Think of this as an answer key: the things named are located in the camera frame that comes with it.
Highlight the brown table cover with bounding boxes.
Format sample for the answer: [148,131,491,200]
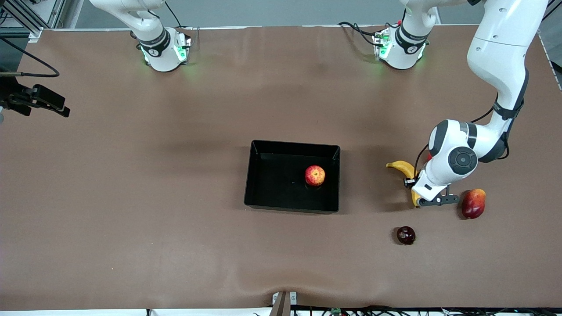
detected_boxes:
[0,25,562,310]

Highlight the red yellow apple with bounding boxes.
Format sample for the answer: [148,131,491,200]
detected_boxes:
[305,165,326,187]

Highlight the yellow banana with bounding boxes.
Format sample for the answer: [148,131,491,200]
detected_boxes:
[386,161,422,208]

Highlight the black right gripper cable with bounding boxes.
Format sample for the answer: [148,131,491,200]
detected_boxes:
[0,39,60,79]

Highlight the black right arm base cable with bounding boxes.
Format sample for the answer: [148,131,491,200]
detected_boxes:
[164,0,186,29]

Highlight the black left arm base cables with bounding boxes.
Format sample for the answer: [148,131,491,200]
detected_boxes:
[337,20,396,50]

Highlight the dark purple mangosteen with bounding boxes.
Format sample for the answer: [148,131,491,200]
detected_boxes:
[396,226,416,245]

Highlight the aluminium frame profile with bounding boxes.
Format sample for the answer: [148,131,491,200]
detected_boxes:
[0,0,66,43]

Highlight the black plastic box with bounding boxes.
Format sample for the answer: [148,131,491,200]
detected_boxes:
[244,140,341,214]

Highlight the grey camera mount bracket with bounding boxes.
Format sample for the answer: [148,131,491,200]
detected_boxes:
[271,291,298,316]

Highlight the red yellow mango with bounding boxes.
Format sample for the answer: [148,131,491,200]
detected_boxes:
[461,188,486,219]

